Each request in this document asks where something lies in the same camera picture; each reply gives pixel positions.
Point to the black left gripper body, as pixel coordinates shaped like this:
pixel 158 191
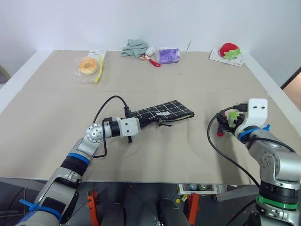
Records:
pixel 143 124

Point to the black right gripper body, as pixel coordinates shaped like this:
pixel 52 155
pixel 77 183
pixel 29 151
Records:
pixel 240 119

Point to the red marker with black body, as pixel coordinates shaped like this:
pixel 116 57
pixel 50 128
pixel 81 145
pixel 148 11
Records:
pixel 220 134

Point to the black white-grid zip pouch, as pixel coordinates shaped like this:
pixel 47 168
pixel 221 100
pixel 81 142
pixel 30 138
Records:
pixel 169 110

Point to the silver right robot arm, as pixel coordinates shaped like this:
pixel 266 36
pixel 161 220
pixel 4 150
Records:
pixel 272 160

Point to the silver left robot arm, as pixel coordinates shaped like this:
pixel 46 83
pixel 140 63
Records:
pixel 94 135

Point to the beige table cloth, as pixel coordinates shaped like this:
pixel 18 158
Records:
pixel 164 150

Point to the white flat card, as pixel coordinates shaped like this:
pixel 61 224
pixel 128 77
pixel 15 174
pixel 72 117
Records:
pixel 235 61

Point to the brown wooden panel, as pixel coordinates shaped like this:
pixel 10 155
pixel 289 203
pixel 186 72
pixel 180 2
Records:
pixel 292 84

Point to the red strawberry plush toy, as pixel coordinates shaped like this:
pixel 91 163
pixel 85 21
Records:
pixel 229 50

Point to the small orange snack packet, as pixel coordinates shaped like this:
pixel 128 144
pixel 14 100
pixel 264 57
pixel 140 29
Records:
pixel 142 57

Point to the white tray with cans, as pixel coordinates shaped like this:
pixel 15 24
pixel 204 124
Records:
pixel 197 187

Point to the bagged orange donut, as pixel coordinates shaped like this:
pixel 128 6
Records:
pixel 100 68

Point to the purple tissue pack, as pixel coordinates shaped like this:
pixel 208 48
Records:
pixel 168 55

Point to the white fluffy plush ball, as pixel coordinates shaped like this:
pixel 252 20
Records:
pixel 151 50

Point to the pale green crumpled cloth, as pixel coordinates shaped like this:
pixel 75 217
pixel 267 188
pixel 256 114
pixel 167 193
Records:
pixel 134 48

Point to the thin black stick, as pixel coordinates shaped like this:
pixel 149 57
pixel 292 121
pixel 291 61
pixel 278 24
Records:
pixel 188 45

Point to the round bread bun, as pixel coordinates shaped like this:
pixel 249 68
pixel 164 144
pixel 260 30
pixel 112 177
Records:
pixel 88 66

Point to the orange metal clamp stand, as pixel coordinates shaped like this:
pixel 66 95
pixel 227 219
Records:
pixel 92 207
pixel 194 208

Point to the dark rounded shape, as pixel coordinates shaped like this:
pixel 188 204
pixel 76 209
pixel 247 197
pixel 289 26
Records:
pixel 172 213

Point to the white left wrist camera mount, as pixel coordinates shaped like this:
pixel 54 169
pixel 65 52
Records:
pixel 129 126

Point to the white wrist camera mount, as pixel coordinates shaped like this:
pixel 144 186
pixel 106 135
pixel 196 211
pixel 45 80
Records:
pixel 129 126
pixel 256 115

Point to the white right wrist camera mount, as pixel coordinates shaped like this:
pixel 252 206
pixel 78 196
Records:
pixel 256 115

